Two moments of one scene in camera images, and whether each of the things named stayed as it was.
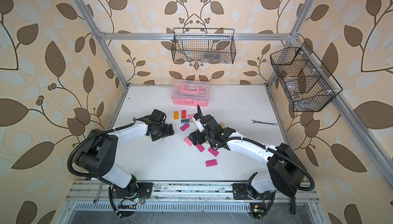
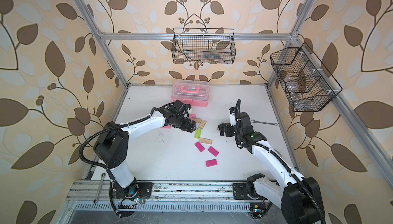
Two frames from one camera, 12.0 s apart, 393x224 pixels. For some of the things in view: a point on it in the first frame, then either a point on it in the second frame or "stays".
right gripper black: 197,133 → 227,126
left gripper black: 167,132 → 186,127
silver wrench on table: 273,124 stays
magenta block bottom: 211,162 stays
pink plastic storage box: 190,92 stays
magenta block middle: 200,148 stays
